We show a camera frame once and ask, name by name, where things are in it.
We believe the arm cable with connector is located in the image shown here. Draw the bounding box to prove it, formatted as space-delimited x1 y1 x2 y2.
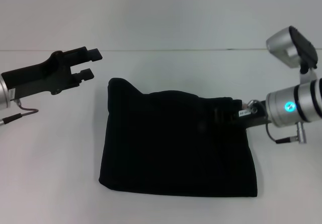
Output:
246 100 306 146
0 99 40 127

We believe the right arm cable with connector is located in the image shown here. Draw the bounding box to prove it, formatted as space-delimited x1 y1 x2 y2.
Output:
246 100 306 146

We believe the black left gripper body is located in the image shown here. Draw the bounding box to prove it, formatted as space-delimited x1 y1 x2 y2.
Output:
1 47 89 101

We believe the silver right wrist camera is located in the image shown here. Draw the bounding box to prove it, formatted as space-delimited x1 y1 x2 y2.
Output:
266 26 318 84

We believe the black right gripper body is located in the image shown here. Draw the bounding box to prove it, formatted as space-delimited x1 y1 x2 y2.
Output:
213 98 272 129

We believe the left arm cable with connector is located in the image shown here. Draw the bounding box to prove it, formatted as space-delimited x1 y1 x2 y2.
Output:
0 99 40 127

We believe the black t-shirt with white print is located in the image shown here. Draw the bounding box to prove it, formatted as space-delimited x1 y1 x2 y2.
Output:
98 77 260 199

